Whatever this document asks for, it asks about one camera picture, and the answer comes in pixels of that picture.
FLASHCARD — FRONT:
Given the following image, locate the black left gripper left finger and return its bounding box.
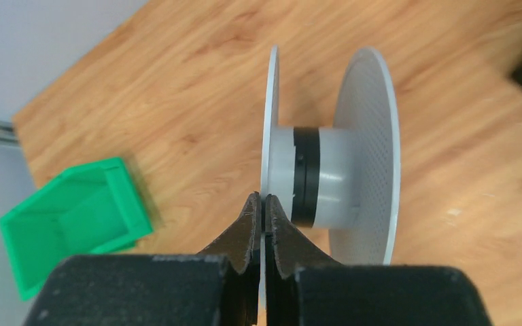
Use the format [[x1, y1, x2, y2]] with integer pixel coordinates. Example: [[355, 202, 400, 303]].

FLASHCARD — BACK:
[[198, 192, 261, 325]]

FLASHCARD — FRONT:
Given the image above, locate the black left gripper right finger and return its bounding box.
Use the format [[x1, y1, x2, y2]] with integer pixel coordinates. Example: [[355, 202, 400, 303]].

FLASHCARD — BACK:
[[264, 194, 338, 325]]

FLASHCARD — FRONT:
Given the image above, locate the grey cable spool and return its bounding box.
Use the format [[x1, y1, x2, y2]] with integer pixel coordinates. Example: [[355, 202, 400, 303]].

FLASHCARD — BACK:
[[260, 46, 401, 265]]

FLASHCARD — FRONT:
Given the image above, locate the green plastic bin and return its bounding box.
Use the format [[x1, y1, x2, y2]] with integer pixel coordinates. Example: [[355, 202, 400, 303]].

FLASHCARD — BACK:
[[0, 158, 153, 301]]

